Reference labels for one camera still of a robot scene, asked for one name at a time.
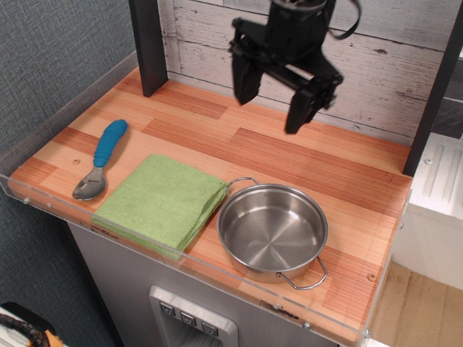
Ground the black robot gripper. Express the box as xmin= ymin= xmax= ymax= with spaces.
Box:
xmin=229 ymin=1 xmax=343 ymax=134

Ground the green towel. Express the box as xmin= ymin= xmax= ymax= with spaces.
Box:
xmin=91 ymin=155 xmax=226 ymax=261

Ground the stainless steel pot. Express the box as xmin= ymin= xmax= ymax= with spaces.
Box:
xmin=217 ymin=179 xmax=328 ymax=291

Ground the white toy sink counter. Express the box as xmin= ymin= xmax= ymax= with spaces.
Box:
xmin=392 ymin=134 xmax=462 ymax=289

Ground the grey toy fridge cabinet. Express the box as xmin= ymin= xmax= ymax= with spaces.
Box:
xmin=69 ymin=224 xmax=336 ymax=346

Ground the silver dispenser button panel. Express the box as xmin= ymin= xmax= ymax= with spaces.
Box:
xmin=149 ymin=286 xmax=239 ymax=346

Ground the clear acrylic table guard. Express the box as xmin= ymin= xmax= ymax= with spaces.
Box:
xmin=7 ymin=71 xmax=411 ymax=346

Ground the orange plush object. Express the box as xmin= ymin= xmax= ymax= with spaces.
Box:
xmin=43 ymin=330 xmax=66 ymax=347

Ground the dark left frame post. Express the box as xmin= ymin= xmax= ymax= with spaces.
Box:
xmin=129 ymin=0 xmax=169 ymax=97

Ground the dark frame post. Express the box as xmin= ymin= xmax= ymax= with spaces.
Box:
xmin=402 ymin=4 xmax=462 ymax=176
xmin=129 ymin=0 xmax=169 ymax=97

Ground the dark right frame post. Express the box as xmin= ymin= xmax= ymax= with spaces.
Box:
xmin=402 ymin=4 xmax=462 ymax=176

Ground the blue handled metal spoon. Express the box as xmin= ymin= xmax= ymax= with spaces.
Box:
xmin=72 ymin=119 xmax=128 ymax=201

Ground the black braided cable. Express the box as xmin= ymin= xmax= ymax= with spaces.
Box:
xmin=0 ymin=313 xmax=48 ymax=347

